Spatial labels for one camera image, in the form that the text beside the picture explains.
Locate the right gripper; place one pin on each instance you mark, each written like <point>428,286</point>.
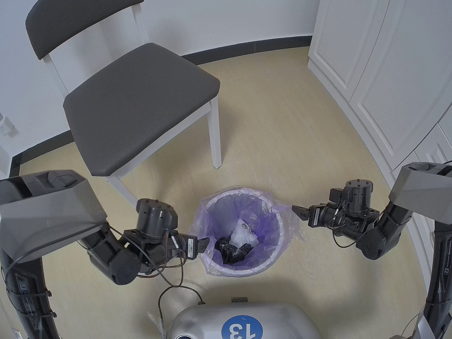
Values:
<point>316,217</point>

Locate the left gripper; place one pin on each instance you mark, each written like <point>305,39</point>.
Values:
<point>190,247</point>

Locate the black plastic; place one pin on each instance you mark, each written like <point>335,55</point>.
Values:
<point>229,253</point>

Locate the purple plastic bag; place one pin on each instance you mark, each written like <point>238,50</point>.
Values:
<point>265,221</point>

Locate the white printed wrapper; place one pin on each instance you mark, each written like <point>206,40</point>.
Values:
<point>243,235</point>

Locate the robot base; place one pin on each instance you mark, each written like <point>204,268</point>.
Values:
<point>212,323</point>

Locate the white trash bin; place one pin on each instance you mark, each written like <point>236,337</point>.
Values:
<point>247,270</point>

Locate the white chair with grey cushions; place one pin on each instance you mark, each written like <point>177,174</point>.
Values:
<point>141,94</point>

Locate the white wardrobe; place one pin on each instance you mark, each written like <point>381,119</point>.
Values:
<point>370,48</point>

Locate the white wall socket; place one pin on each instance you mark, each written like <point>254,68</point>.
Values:
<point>5,127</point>

